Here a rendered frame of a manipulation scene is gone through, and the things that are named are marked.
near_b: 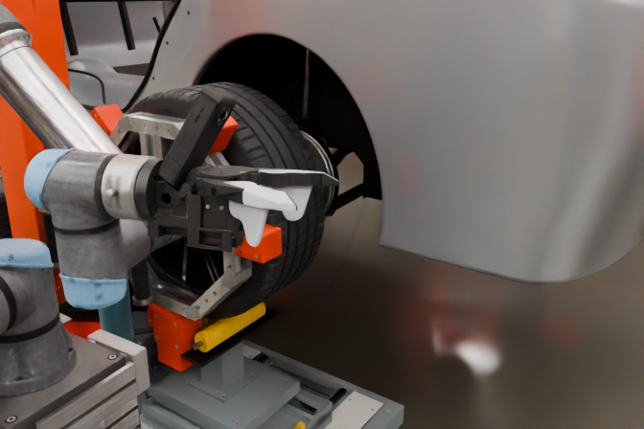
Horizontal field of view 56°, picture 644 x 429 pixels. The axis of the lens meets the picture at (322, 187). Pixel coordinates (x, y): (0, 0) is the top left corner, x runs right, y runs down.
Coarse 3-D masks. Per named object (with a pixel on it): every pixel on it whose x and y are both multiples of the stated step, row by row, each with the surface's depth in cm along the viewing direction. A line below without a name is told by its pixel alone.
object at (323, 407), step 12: (300, 396) 202; (312, 396) 200; (144, 408) 195; (156, 408) 197; (168, 408) 197; (288, 408) 193; (300, 408) 193; (312, 408) 191; (324, 408) 193; (144, 420) 197; (156, 420) 193; (168, 420) 189; (180, 420) 191; (192, 420) 190; (276, 420) 191; (288, 420) 191; (300, 420) 191; (312, 420) 188; (324, 420) 194
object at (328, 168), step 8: (304, 136) 190; (312, 144) 189; (312, 152) 190; (320, 152) 188; (320, 160) 189; (328, 160) 189; (320, 168) 190; (328, 168) 188; (328, 192) 190; (328, 200) 191; (328, 208) 195
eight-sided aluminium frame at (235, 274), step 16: (144, 112) 162; (128, 128) 159; (144, 128) 156; (160, 128) 152; (176, 128) 149; (128, 144) 168; (208, 160) 147; (224, 160) 150; (224, 256) 151; (128, 272) 177; (224, 272) 152; (240, 272) 151; (160, 288) 177; (176, 288) 174; (224, 288) 154; (160, 304) 172; (176, 304) 167; (192, 304) 165; (208, 304) 159
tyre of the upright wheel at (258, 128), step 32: (160, 96) 162; (192, 96) 157; (256, 96) 167; (256, 128) 155; (288, 128) 163; (256, 160) 149; (288, 160) 157; (320, 192) 166; (288, 224) 155; (320, 224) 168; (288, 256) 159; (256, 288) 160
